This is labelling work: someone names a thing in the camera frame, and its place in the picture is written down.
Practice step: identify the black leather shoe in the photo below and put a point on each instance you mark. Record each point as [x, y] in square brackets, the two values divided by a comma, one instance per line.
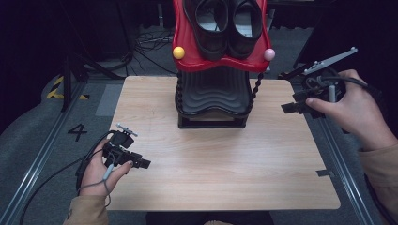
[208, 34]
[245, 34]

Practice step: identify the metal floor rail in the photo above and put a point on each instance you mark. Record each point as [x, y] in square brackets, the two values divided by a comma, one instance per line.
[344, 175]
[37, 162]

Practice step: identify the person's left hand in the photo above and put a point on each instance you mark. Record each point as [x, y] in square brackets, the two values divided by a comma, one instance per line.
[94, 175]

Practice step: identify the black tape piece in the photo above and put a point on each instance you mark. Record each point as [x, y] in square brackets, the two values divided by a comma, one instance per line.
[324, 173]

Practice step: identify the yellow and black floor tape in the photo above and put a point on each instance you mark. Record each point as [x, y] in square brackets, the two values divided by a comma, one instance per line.
[54, 90]

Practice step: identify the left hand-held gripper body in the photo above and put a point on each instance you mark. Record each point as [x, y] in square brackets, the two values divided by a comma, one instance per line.
[120, 146]

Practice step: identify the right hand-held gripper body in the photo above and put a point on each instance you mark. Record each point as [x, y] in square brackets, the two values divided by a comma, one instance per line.
[322, 89]

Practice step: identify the person's right hand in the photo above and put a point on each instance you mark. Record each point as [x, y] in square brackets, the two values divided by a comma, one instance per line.
[359, 115]

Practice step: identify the red and black shoe rack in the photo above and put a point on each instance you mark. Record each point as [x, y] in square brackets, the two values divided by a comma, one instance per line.
[216, 90]

